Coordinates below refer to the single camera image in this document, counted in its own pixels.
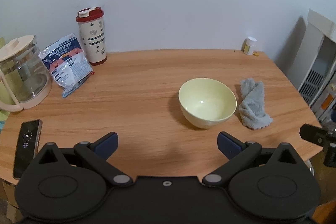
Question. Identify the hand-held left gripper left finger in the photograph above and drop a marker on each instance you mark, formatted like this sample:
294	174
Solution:
106	145

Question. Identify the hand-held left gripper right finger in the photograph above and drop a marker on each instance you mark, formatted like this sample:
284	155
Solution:
229	145

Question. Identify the pale yellow bowl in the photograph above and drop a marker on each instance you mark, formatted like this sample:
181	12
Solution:
204	108

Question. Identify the grey and pink cloth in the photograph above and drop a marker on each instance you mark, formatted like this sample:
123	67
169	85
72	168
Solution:
253	106

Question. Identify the white cabinet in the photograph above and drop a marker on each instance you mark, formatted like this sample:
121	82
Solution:
317	61

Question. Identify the black smartphone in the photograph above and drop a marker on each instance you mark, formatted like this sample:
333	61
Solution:
26	145

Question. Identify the blue and white plastic packet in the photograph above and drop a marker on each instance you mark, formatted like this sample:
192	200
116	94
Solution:
68	66

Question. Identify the small yellow object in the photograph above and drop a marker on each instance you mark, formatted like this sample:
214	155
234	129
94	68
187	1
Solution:
256	54

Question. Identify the small white-capped bottle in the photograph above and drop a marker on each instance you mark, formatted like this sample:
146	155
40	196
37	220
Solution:
249	47

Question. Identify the white tumbler with red lid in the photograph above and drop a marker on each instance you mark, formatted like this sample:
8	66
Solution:
92	37

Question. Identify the glass kettle with cream lid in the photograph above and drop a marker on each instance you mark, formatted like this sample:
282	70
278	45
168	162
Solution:
23	74

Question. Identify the cardboard box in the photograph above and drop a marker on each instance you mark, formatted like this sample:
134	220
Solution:
8	197

